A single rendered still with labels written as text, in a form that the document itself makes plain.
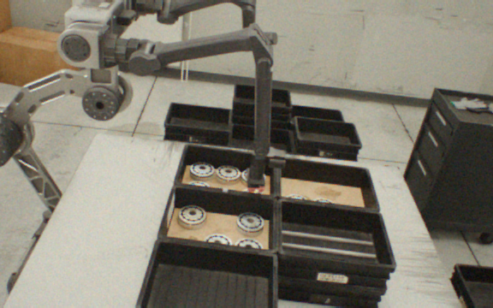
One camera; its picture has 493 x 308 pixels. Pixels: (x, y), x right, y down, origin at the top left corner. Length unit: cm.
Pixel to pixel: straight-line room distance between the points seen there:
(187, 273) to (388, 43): 372
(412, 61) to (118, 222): 371
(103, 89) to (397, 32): 352
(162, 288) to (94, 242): 45
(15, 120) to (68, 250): 63
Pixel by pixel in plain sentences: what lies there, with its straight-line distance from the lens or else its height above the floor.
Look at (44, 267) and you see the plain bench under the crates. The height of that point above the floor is 70.
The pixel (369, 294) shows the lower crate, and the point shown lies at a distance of 180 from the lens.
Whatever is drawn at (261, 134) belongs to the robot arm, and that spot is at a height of 118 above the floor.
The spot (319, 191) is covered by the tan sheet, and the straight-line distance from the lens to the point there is 212.
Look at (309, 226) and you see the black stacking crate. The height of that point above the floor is 83.
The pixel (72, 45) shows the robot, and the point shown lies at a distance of 161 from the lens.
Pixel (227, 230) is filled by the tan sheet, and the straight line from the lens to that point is 183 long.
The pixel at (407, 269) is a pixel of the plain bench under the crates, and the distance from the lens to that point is 209.
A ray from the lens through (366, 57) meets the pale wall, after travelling 497.
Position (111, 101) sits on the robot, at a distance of 192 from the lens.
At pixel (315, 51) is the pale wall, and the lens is 486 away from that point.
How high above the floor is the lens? 204
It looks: 32 degrees down
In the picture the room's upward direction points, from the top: 8 degrees clockwise
